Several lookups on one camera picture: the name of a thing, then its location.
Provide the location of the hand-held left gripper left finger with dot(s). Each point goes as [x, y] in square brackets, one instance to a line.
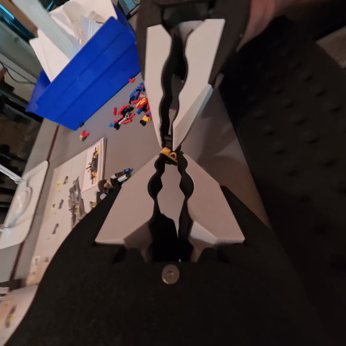
[127, 213]

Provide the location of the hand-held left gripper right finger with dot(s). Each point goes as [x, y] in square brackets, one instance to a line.
[216, 213]

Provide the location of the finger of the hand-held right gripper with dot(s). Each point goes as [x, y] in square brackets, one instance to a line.
[200, 67]
[154, 67]

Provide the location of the partly built lego chassis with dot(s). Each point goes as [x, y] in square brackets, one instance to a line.
[116, 179]

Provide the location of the yellow lego piece blue pin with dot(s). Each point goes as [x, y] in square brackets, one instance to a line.
[169, 154]

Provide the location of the black lego connector piece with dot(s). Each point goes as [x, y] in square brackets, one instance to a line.
[167, 140]

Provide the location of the pile of lego pins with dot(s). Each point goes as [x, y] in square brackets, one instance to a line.
[135, 105]

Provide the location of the lego instruction booklet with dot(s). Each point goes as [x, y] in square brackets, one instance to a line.
[67, 194]

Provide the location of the small red yellow lego cluster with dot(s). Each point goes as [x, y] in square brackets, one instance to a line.
[83, 136]

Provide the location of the person's right hand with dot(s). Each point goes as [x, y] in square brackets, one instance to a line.
[259, 16]

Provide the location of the blue plastic bin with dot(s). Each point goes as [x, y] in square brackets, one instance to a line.
[86, 86]

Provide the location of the black dimpled cloth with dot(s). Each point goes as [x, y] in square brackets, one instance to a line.
[297, 135]

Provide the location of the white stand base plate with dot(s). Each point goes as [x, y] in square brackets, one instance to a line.
[24, 205]

